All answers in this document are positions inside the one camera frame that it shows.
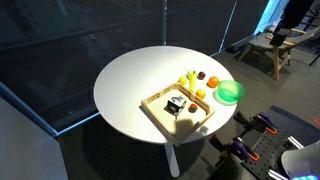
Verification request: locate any green plastic bowl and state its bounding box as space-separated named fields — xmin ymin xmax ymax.
xmin=217 ymin=79 xmax=247 ymax=103

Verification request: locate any white table base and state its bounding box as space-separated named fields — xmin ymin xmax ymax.
xmin=164 ymin=142 xmax=181 ymax=178

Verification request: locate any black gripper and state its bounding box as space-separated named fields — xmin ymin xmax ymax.
xmin=269 ymin=0 xmax=316 ymax=47

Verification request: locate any light wooden tray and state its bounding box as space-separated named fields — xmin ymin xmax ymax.
xmin=140 ymin=83 xmax=217 ymax=137

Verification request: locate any silver aluminium bracket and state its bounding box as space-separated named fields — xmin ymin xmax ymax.
xmin=287 ymin=135 xmax=305 ymax=150
xmin=266 ymin=168 xmax=289 ymax=180

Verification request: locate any wooden chair grey seat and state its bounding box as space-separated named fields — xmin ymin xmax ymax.
xmin=238 ymin=25 xmax=320 ymax=81

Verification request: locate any toy orange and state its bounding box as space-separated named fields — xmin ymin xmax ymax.
xmin=207 ymin=76 xmax=220 ymax=89

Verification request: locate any small red toy fruit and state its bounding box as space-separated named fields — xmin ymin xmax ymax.
xmin=188 ymin=103 xmax=199 ymax=114

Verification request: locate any purple clamp orange trigger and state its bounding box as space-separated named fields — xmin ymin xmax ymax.
xmin=209 ymin=134 xmax=261 ymax=164
xmin=233 ymin=111 xmax=279 ymax=136

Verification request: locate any yellow orange round toy fruit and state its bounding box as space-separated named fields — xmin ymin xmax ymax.
xmin=195 ymin=88 xmax=207 ymax=100

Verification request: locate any zebra print checkered cube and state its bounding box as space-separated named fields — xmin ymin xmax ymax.
xmin=164 ymin=94 xmax=188 ymax=118

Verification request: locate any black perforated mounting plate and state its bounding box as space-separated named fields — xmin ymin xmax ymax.
xmin=244 ymin=105 xmax=320 ymax=180

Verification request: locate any yellow toy banana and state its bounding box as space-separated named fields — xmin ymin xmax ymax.
xmin=188 ymin=73 xmax=198 ymax=94

